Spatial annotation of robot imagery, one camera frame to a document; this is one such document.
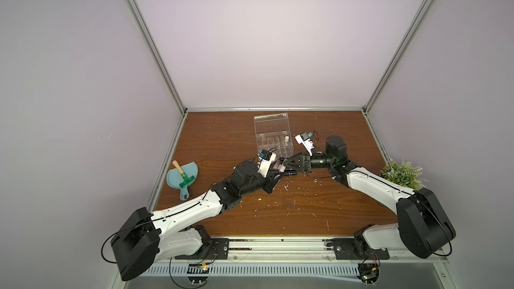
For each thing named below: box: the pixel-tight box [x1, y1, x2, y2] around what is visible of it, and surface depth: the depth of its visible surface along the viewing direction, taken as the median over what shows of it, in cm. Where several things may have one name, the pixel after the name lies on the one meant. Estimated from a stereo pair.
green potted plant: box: [380, 157, 430, 190], surface depth 76 cm
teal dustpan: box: [165, 161, 199, 201], surface depth 95 cm
